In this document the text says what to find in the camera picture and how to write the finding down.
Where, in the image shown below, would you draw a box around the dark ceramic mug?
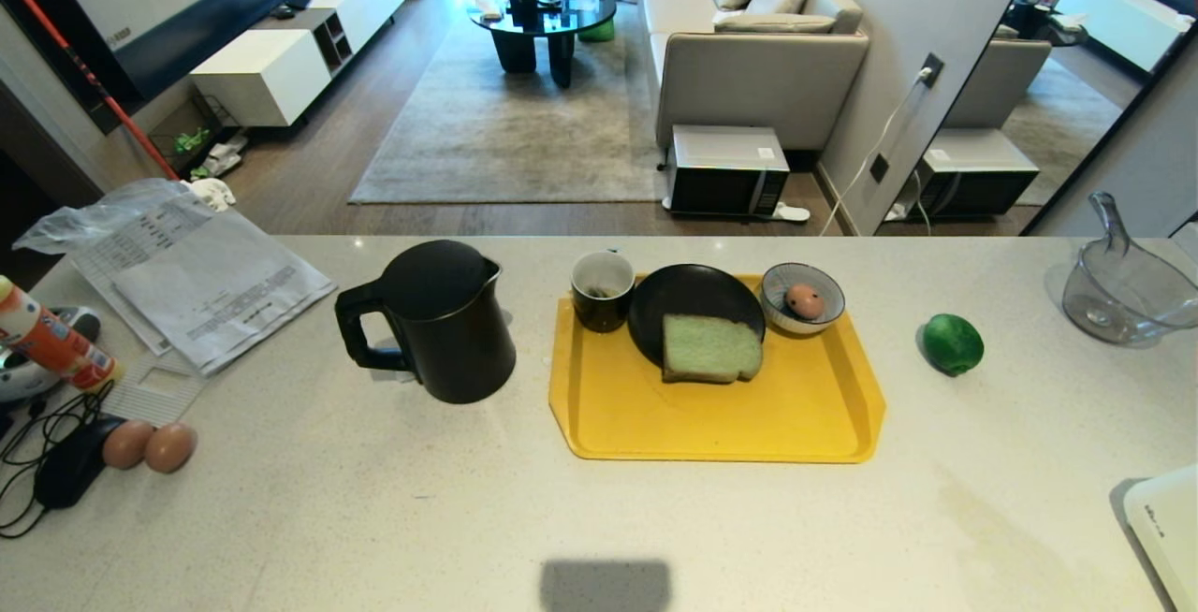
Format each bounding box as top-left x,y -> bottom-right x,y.
571,250 -> 636,334

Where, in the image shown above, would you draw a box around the green bread slice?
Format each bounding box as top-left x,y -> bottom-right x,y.
662,313 -> 765,385

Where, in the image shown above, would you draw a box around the black electric kettle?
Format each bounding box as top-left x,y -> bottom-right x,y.
334,239 -> 518,405

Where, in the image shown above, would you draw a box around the brown egg with spots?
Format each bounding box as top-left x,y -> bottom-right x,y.
785,284 -> 827,321

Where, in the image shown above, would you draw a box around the green lime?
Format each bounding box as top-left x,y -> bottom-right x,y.
922,313 -> 986,376

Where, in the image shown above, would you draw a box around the black round plate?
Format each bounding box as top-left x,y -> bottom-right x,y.
627,263 -> 767,369

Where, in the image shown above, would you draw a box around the microwave oven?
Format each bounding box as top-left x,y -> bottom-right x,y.
665,124 -> 792,218

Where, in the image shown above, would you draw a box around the grey area rug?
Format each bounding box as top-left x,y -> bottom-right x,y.
348,17 -> 669,206

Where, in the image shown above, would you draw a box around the yellow plastic tray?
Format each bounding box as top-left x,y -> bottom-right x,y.
548,273 -> 887,464

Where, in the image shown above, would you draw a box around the small patterned bowl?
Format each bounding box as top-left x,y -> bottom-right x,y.
760,262 -> 847,337

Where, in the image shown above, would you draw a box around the black coffee table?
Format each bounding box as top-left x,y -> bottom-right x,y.
469,0 -> 619,90

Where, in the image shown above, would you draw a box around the beige sofa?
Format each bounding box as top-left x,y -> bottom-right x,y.
636,0 -> 870,153

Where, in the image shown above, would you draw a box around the printed paper sheets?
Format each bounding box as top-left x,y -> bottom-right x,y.
71,194 -> 338,378

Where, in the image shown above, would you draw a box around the white tv cabinet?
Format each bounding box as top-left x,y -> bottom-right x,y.
189,0 -> 406,129

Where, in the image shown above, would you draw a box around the white plastic grid piece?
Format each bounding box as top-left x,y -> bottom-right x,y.
99,351 -> 208,429

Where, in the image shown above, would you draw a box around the clear plastic bag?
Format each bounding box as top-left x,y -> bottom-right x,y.
12,178 -> 194,255

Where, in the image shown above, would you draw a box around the orange and white bottle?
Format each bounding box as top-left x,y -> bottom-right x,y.
0,275 -> 124,393

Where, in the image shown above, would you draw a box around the black power adapter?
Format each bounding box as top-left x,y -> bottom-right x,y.
34,416 -> 126,511

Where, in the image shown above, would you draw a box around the white appliance corner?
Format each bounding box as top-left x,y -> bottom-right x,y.
1122,464 -> 1198,612

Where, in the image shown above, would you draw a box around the white power cable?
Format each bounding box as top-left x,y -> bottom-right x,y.
820,66 -> 936,237

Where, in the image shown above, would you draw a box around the wall mirror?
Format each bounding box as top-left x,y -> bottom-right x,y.
874,0 -> 1198,238

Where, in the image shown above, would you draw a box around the red mop handle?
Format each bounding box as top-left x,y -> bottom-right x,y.
0,0 -> 181,182

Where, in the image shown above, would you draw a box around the black cable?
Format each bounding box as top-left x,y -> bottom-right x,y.
0,380 -> 116,540

